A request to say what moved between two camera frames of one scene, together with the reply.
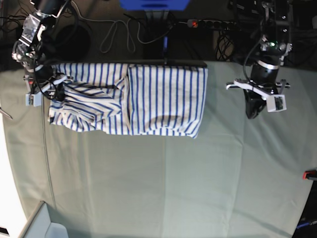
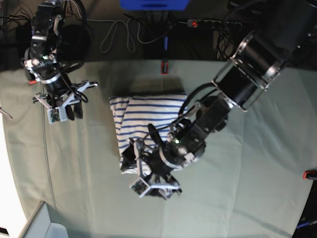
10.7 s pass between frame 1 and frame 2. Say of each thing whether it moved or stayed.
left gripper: moved
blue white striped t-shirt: moved
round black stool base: stayed
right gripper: moved
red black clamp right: stayed
